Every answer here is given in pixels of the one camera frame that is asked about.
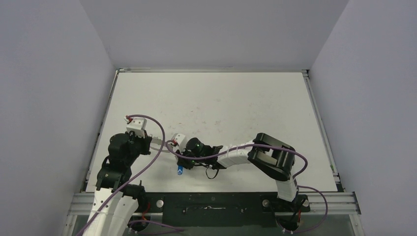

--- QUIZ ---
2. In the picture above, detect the blue key tag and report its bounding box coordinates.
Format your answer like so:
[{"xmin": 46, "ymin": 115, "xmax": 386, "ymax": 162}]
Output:
[{"xmin": 177, "ymin": 166, "xmax": 183, "ymax": 176}]

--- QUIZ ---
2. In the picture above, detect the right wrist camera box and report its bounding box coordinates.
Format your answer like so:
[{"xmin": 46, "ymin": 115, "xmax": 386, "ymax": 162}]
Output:
[{"xmin": 172, "ymin": 133, "xmax": 188, "ymax": 149}]

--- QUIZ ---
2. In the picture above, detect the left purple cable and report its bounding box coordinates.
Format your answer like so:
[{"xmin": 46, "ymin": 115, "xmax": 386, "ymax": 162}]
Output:
[{"xmin": 75, "ymin": 114, "xmax": 185, "ymax": 236}]

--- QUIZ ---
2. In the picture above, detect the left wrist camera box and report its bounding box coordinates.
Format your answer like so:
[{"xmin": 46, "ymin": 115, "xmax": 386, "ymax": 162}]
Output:
[{"xmin": 125, "ymin": 117, "xmax": 147, "ymax": 138}]

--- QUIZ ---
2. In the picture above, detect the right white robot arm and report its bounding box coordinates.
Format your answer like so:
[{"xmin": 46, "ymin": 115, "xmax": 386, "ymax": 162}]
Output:
[{"xmin": 171, "ymin": 133, "xmax": 298, "ymax": 211}]

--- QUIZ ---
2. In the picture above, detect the purple cable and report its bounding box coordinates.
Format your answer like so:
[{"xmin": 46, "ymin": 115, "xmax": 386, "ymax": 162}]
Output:
[
  {"xmin": 75, "ymin": 114, "xmax": 185, "ymax": 236},
  {"xmin": 164, "ymin": 140, "xmax": 329, "ymax": 235}
]

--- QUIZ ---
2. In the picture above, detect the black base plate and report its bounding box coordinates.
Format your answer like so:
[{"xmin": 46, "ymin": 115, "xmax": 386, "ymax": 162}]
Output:
[{"xmin": 130, "ymin": 192, "xmax": 310, "ymax": 228}]

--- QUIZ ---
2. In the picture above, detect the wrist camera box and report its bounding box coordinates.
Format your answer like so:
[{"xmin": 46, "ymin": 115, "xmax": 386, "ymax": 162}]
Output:
[
  {"xmin": 125, "ymin": 117, "xmax": 147, "ymax": 138},
  {"xmin": 172, "ymin": 133, "xmax": 188, "ymax": 149}
]

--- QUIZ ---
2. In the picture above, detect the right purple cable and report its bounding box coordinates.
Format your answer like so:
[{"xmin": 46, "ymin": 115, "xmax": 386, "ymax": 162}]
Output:
[{"xmin": 164, "ymin": 140, "xmax": 329, "ymax": 235}]

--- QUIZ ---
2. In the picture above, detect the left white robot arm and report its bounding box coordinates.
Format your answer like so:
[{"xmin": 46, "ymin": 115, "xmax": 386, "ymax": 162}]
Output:
[{"xmin": 81, "ymin": 130, "xmax": 152, "ymax": 236}]

